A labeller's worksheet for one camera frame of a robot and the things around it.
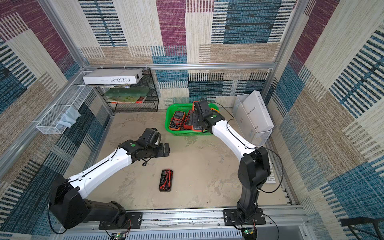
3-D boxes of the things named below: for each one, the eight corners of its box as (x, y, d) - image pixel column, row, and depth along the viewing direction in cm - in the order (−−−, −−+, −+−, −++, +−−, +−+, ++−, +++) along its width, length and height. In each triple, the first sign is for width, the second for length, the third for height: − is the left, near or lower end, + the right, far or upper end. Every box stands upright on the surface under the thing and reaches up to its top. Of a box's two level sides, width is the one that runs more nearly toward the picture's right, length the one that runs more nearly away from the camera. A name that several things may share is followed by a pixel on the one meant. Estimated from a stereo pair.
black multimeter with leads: (159, 192, 84) (157, 189, 80) (162, 172, 91) (161, 168, 88) (171, 192, 84) (170, 189, 80) (173, 172, 91) (172, 168, 88)
